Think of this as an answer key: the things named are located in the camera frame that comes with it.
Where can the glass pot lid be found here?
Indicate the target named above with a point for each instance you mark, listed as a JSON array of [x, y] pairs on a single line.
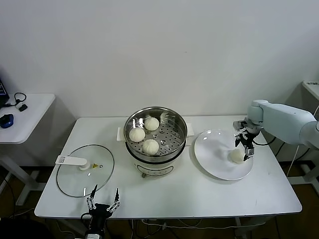
[[74, 179]]

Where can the white electric steamer pot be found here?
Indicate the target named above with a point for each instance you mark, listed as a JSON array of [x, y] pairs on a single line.
[[154, 169]]

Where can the white table leg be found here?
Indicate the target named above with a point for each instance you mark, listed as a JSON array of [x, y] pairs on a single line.
[[241, 231]]

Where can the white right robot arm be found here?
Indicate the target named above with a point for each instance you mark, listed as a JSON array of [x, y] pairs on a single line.
[[286, 119]]

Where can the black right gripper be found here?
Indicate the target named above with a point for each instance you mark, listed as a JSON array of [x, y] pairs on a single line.
[[246, 140]]

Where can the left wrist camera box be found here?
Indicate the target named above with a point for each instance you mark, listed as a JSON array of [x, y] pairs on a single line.
[[94, 236]]

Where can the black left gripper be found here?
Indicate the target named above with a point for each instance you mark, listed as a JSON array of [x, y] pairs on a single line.
[[99, 215]]

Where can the white side table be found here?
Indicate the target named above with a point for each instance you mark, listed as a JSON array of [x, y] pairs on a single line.
[[35, 112]]

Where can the white steamed baozi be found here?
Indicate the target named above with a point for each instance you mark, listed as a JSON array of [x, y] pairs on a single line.
[[152, 124], [136, 134], [150, 147], [235, 156]]

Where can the small black device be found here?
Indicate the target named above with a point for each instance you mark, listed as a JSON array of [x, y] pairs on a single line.
[[23, 107]]

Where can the blue computer mouse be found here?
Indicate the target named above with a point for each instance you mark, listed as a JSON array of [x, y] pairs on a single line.
[[6, 120]]

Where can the stainless steel steamer pot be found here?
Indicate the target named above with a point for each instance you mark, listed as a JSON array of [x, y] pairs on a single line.
[[169, 147]]

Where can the white round plate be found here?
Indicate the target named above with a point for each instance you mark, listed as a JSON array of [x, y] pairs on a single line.
[[211, 154]]

